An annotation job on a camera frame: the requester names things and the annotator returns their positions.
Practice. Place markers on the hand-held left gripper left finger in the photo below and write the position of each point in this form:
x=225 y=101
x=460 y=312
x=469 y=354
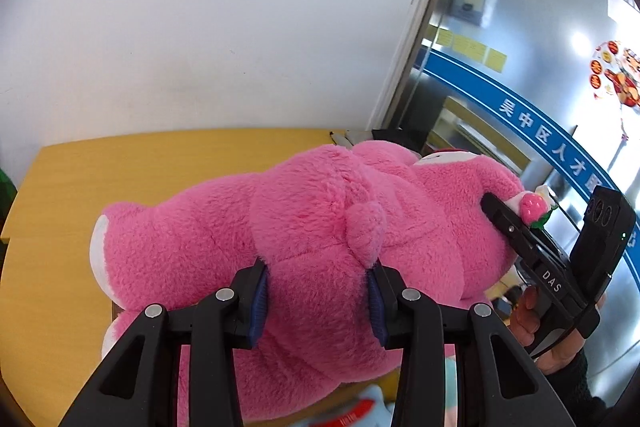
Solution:
x=257 y=307

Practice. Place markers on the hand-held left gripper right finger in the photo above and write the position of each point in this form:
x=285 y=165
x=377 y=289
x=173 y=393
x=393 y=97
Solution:
x=376 y=307

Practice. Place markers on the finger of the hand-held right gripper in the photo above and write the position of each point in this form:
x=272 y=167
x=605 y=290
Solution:
x=510 y=219

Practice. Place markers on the pink plush bear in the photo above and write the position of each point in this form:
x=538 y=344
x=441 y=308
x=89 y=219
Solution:
x=310 y=217

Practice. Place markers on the person's right forearm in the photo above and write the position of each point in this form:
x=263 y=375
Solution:
x=575 y=389

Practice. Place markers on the person's right hand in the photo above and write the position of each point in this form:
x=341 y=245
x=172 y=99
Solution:
x=524 y=319

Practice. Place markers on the light blue plush toy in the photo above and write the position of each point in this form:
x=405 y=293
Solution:
x=375 y=394

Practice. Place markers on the blue banner strip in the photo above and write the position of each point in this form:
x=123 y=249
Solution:
x=500 y=92

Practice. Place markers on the black object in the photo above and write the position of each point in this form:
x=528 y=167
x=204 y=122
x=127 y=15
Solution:
x=400 y=139

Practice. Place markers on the yellow sticky note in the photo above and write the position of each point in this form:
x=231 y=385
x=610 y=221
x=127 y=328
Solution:
x=496 y=60
x=479 y=50
x=443 y=38
x=461 y=44

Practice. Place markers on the red festive window sticker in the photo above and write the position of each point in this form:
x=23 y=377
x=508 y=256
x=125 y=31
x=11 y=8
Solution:
x=620 y=77

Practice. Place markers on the green object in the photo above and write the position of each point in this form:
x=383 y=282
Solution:
x=6 y=192

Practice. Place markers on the metal door frame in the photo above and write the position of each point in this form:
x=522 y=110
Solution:
x=430 y=7

